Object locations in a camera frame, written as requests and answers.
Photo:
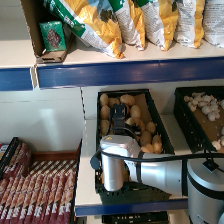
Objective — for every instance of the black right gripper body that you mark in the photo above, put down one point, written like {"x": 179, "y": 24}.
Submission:
{"x": 119, "y": 123}

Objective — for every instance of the large yellow-brown potato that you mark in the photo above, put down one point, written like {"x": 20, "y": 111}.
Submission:
{"x": 157, "y": 147}
{"x": 104, "y": 127}

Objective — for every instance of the brown cardboard potato liner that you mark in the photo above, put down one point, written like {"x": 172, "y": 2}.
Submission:
{"x": 143, "y": 105}

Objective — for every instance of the dark plastic potato crate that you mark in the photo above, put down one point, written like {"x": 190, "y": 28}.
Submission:
{"x": 140, "y": 196}

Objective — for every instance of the long white shelf blue edge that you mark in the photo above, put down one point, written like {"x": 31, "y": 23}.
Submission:
{"x": 133, "y": 71}

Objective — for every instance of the dark plastic garlic crate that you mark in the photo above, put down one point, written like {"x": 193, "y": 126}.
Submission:
{"x": 186, "y": 126}

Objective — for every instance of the white garlic bulb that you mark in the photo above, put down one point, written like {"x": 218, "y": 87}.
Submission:
{"x": 213, "y": 115}
{"x": 199, "y": 96}
{"x": 187, "y": 99}
{"x": 192, "y": 107}
{"x": 216, "y": 145}
{"x": 207, "y": 98}
{"x": 221, "y": 104}
{"x": 201, "y": 104}
{"x": 206, "y": 109}

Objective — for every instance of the brown display carton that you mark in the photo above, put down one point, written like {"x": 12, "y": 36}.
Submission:
{"x": 53, "y": 155}

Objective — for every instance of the red white snack stick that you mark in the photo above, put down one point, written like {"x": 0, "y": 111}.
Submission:
{"x": 58, "y": 193}
{"x": 68, "y": 193}
{"x": 33, "y": 196}
{"x": 46, "y": 193}

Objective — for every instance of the brown cardboard garlic liner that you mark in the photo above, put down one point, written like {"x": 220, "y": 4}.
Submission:
{"x": 208, "y": 128}

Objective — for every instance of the black plastic crate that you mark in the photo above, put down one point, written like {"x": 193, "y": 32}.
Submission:
{"x": 133, "y": 218}

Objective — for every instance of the yellow green white bag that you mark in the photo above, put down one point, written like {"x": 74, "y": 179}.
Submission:
{"x": 160, "y": 23}
{"x": 130, "y": 23}

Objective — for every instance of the row of snack bags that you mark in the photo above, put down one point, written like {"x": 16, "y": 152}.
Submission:
{"x": 93, "y": 23}

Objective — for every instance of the dark red packets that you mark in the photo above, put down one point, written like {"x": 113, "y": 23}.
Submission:
{"x": 21, "y": 160}

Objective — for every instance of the green packet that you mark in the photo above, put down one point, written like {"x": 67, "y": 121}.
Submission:
{"x": 53, "y": 36}

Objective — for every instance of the short white shelf blue edge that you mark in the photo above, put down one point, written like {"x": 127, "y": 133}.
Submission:
{"x": 16, "y": 78}

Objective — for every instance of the black display box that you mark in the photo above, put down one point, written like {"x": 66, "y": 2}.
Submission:
{"x": 10, "y": 151}

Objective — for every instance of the brown cardboard display box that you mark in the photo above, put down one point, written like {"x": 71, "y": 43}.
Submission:
{"x": 31, "y": 23}

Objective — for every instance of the white printed bag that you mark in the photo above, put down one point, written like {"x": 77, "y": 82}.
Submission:
{"x": 215, "y": 23}

